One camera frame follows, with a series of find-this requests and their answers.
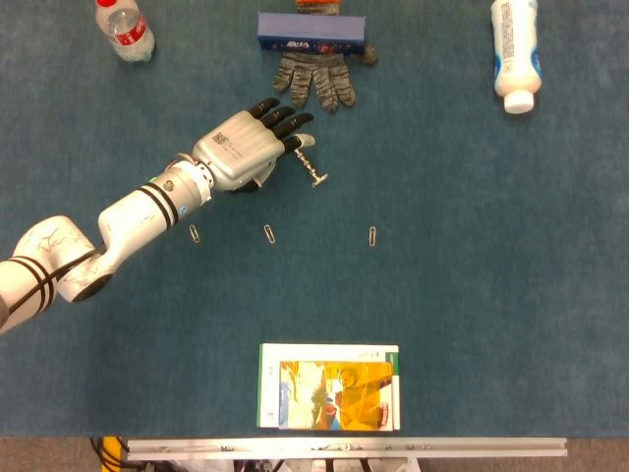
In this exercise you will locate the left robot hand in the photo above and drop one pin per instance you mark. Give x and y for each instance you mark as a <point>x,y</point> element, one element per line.
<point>241,147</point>

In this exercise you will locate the metal bolt tool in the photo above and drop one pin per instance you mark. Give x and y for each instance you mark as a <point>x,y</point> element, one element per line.
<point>307,164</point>

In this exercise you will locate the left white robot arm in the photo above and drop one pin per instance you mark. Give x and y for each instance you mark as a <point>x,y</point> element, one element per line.
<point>132,216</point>

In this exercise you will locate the grey knit work glove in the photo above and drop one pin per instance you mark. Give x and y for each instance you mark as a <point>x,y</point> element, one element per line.
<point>314,78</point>

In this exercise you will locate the blue rectangular box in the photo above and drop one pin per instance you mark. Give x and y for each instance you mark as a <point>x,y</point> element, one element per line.
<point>310,28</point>

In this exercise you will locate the clear bottle red label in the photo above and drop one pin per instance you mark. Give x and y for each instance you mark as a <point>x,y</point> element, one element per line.
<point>129,34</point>

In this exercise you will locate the white green book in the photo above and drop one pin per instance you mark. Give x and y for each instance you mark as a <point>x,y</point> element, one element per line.
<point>319,351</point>

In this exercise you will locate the yellow cover book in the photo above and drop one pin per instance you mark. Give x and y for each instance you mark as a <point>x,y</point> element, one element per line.
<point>354,398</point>

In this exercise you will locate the white lotion bottle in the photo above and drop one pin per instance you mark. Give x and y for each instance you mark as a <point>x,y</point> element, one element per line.
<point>516,49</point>

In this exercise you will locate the yellow post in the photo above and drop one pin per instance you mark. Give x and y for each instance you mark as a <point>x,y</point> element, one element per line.
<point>115,442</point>

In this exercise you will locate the aluminium profile rail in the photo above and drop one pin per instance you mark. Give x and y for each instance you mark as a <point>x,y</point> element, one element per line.
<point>442,450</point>

